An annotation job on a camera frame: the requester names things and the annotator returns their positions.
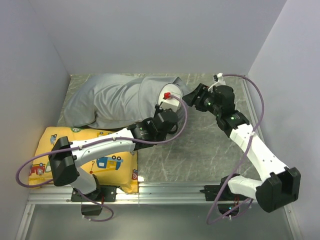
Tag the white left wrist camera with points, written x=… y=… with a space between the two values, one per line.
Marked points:
x=169 y=100

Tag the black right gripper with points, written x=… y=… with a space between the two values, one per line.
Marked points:
x=192 y=98

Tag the white pillow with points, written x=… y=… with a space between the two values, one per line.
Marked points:
x=171 y=88

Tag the yellow cartoon print pillow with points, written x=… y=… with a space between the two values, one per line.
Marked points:
x=119 y=169

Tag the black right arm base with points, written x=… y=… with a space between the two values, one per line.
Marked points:
x=227 y=204

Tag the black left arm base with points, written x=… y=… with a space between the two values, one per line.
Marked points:
x=92 y=204

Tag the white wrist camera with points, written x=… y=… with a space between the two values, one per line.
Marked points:
x=218 y=80
x=169 y=100

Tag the grey pillowcase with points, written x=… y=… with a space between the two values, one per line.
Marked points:
x=114 y=101

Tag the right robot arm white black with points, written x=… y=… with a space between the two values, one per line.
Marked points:
x=278 y=185

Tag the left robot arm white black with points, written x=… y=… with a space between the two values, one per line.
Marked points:
x=67 y=157

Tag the aluminium mounting rail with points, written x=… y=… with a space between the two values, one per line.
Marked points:
x=148 y=193

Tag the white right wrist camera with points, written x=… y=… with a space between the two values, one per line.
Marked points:
x=218 y=80

